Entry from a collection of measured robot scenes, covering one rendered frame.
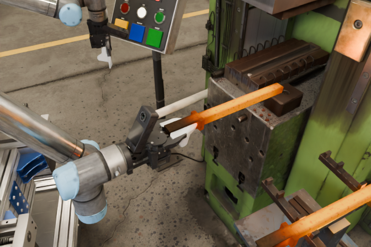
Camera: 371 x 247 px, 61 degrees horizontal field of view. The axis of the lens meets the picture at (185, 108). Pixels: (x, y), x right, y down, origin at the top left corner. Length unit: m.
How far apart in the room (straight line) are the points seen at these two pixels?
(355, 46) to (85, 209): 0.87
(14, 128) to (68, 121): 1.88
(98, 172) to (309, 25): 1.22
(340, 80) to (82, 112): 2.05
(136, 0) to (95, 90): 1.50
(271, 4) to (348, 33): 0.25
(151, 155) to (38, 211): 1.21
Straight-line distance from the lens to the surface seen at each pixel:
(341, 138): 1.26
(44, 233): 1.82
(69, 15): 1.18
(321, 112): 1.27
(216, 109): 0.87
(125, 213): 2.01
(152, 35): 1.48
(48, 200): 1.92
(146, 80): 2.95
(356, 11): 1.06
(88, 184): 0.73
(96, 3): 1.33
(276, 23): 1.58
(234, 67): 1.31
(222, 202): 1.85
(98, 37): 1.39
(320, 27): 1.59
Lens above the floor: 1.70
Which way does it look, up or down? 40 degrees down
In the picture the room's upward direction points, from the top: straight up
